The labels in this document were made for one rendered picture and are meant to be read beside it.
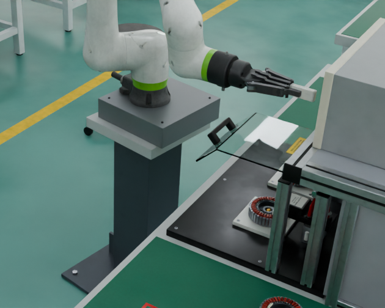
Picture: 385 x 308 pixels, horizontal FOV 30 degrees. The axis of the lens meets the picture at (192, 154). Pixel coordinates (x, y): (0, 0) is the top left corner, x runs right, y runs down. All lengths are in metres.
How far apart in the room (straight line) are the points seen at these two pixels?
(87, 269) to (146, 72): 0.97
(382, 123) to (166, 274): 0.67
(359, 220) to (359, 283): 0.18
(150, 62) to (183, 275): 0.84
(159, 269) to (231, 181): 0.46
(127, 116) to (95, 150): 1.38
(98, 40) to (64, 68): 2.38
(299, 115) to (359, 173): 1.03
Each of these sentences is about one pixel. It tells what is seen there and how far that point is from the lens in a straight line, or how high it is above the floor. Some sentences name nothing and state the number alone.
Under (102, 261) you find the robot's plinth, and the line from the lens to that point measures 3.09.
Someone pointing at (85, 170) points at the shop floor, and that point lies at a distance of 3.69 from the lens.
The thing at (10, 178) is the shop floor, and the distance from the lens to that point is 3.66.
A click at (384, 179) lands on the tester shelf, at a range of 1.72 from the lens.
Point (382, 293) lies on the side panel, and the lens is 1.83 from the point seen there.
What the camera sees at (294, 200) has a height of 0.87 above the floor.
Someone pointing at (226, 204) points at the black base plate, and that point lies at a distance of 2.15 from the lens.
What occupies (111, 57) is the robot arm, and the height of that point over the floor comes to 1.02.
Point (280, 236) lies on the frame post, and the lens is 1.85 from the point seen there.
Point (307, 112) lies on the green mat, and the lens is 2.75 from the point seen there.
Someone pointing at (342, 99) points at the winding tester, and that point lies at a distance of 1.72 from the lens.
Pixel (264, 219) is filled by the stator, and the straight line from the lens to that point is 2.03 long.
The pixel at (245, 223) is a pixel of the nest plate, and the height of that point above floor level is 0.78.
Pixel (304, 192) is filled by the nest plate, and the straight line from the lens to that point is 2.22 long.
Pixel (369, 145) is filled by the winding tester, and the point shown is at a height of 1.16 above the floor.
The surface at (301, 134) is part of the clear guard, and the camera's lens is 1.95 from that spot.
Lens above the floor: 2.01
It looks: 31 degrees down
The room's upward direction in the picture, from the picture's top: 4 degrees clockwise
